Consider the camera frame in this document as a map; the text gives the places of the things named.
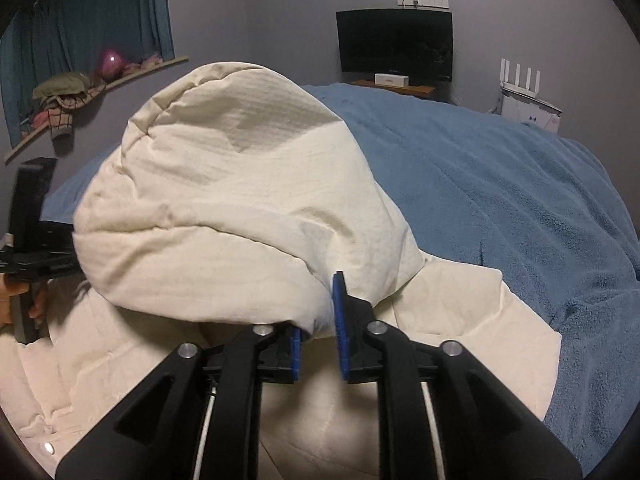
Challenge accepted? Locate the wooden monitor stand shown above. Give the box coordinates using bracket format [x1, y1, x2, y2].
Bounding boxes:
[350, 80, 437, 104]

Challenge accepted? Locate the clothes pile on sill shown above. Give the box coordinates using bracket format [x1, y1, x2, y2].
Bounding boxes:
[4, 56, 190, 165]

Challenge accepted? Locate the black monitor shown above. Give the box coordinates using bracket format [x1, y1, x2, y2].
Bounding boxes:
[336, 8, 454, 82]

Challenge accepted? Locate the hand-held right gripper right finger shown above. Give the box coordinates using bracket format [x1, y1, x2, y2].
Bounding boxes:
[332, 271, 584, 480]

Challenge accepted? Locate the blue fleece blanket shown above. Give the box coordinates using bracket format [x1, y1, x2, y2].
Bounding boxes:
[40, 82, 640, 467]

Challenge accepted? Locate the cream hooded jacket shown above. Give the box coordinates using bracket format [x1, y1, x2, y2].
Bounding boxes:
[0, 61, 561, 480]

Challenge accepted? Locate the olive green garment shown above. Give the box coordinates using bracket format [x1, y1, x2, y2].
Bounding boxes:
[32, 72, 92, 102]

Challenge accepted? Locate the teal curtain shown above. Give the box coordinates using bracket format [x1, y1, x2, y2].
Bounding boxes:
[0, 0, 177, 150]

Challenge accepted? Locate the white cardboard box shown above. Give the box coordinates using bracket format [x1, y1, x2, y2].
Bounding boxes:
[501, 88, 562, 134]

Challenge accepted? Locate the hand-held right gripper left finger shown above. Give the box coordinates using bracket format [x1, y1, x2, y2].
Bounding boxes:
[55, 322, 303, 480]

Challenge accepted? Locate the pink ball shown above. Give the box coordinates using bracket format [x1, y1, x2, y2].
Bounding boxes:
[100, 49, 126, 81]

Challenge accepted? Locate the striped sweater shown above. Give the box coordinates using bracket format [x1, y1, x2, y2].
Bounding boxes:
[32, 80, 109, 142]

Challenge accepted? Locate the person's left hand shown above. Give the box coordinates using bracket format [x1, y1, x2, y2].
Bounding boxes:
[0, 280, 51, 333]

